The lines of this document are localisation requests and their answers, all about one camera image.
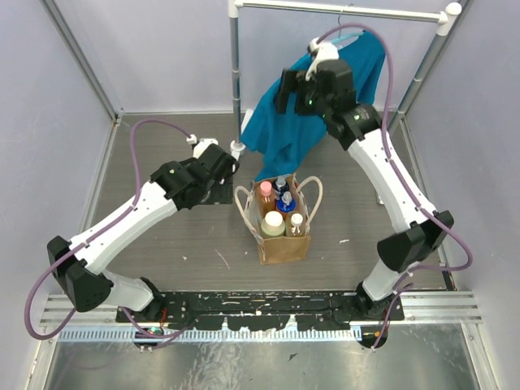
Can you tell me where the pink cap peach bottle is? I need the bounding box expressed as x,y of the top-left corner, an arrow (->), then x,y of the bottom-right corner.
257,180 -> 276,219

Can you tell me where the burlap canvas tote bag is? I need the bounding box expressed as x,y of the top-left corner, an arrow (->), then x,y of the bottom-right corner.
234,174 -> 323,265

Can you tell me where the metal clothes rack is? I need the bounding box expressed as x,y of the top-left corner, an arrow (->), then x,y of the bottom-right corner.
228,1 -> 463,181

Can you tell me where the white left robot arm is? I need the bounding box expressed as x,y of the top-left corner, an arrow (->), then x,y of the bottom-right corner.
47,139 -> 239,322

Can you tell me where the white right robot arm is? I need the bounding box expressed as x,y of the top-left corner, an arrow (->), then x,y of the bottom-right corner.
274,59 -> 454,320

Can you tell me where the light blue clothes hanger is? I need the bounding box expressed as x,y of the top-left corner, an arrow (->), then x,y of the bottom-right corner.
331,3 -> 364,48

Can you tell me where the dark pump bottle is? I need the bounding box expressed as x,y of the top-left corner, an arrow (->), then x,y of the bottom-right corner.
272,175 -> 290,200

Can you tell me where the blue pump bottle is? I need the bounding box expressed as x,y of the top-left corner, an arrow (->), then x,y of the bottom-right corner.
276,191 -> 297,214

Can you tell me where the green bottle white cap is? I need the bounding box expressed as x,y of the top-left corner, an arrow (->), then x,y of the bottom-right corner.
260,210 -> 285,239

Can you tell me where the clear amber bottle white cap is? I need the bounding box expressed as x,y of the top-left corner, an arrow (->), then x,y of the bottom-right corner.
285,212 -> 306,237

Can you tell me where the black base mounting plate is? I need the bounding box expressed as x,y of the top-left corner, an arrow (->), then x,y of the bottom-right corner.
132,290 -> 392,332

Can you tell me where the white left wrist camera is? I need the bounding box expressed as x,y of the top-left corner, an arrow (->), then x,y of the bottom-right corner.
186,134 -> 219,158

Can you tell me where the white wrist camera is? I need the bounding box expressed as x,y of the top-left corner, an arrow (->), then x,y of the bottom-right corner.
186,134 -> 219,158
305,37 -> 339,81

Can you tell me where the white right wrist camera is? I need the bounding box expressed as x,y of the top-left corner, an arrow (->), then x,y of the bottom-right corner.
305,37 -> 339,81

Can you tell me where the slotted cable duct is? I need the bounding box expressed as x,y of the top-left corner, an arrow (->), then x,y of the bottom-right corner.
58,326 -> 362,343

